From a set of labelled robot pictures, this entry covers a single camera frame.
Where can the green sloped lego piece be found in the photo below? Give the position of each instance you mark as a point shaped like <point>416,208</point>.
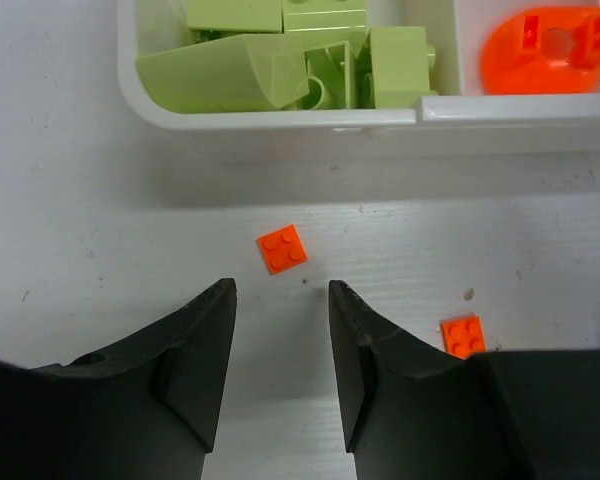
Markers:
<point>242,73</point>

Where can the orange round lego piece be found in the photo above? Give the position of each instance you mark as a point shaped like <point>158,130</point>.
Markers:
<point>543,50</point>

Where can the green lego brick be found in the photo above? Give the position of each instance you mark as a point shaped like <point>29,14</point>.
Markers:
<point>401,64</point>
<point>235,15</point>
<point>331,78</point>

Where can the small orange lego plate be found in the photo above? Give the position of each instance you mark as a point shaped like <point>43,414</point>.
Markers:
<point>282,249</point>

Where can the white three-compartment tray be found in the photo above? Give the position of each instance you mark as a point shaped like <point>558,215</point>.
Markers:
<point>438,125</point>

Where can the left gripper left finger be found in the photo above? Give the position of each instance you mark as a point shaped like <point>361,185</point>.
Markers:
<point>144,407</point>

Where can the green lego brick studded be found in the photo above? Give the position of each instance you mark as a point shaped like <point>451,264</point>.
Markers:
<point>323,15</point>

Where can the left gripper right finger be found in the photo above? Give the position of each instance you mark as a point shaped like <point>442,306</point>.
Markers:
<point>412,411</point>

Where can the green lego brick top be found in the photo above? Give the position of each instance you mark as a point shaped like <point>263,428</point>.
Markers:
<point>235,15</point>

